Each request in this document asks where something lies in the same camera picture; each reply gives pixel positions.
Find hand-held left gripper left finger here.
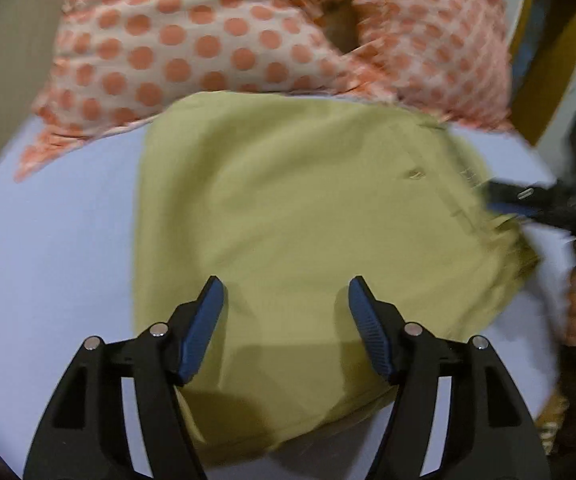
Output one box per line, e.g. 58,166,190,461
22,275,227,480

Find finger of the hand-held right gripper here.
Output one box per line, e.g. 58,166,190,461
485,180,576,226

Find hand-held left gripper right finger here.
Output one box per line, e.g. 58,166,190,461
348,275,553,480

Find olive green pants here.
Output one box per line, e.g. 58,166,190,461
131,90,541,470

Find yellow wooden chair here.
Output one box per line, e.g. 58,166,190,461
493,0,576,148

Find orange polka dot cloth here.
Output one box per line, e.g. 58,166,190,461
14,0,516,183

